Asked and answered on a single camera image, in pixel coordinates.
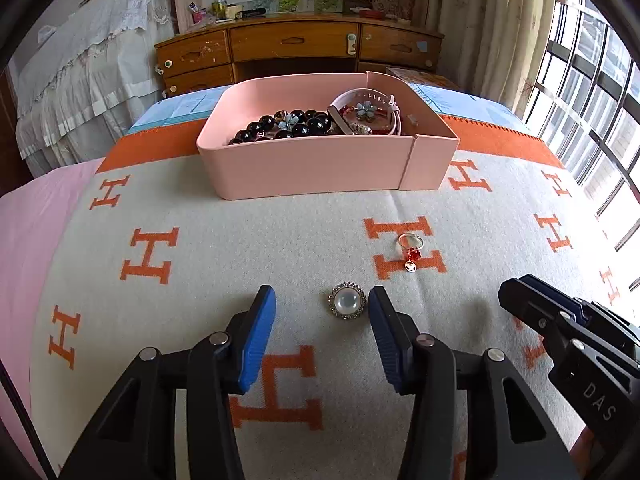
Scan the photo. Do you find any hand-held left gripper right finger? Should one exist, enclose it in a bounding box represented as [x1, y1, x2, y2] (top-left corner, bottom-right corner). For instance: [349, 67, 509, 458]
[367, 285, 581, 480]

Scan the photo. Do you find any black bead bracelet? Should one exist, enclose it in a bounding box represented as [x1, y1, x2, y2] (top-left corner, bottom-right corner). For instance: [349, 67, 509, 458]
[229, 108, 335, 146]

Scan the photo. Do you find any orange printed cardboard box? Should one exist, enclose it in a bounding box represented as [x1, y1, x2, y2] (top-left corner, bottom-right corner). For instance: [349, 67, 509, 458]
[385, 66, 451, 86]

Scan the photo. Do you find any floral patterned box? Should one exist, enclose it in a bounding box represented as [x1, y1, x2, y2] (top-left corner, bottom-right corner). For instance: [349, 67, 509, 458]
[370, 0, 416, 23]

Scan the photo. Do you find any white lace cover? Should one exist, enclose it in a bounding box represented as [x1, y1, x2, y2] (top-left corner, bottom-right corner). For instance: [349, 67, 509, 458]
[15, 0, 176, 163]

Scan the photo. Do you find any window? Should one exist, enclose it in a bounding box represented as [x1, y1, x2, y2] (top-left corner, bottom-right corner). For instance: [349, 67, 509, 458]
[520, 0, 640, 251]

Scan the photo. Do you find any beige curtain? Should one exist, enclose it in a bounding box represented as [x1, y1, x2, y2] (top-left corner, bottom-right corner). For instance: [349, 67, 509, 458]
[425, 0, 558, 111]

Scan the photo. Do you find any orange printed blanket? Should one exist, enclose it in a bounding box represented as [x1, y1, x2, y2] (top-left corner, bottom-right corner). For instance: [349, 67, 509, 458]
[30, 112, 640, 480]

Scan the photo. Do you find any blue printed sheet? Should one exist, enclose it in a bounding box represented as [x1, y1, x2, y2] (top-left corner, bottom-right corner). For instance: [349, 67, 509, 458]
[129, 82, 532, 136]

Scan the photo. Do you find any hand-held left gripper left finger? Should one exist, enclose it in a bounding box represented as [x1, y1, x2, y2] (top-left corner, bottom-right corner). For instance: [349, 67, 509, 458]
[57, 285, 277, 480]

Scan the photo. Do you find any wooden dresser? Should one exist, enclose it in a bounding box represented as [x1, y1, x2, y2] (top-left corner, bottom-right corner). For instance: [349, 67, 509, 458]
[154, 12, 445, 98]

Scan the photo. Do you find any pink storage box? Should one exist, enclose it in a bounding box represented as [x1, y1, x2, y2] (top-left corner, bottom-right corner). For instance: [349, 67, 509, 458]
[196, 71, 461, 201]

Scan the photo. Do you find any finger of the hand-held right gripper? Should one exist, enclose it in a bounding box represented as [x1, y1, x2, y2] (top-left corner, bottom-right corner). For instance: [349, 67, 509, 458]
[520, 274, 640, 362]
[498, 277, 590, 362]

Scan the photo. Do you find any pearl rhinestone brooch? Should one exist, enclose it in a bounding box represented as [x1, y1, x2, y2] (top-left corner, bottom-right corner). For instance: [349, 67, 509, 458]
[327, 283, 368, 318]

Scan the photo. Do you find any white bracelet with flower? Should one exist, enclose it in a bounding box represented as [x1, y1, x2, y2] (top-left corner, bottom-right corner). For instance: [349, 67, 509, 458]
[327, 87, 403, 137]

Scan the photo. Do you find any red gem ring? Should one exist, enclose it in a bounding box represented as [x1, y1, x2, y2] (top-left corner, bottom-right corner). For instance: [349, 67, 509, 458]
[397, 232, 427, 273]

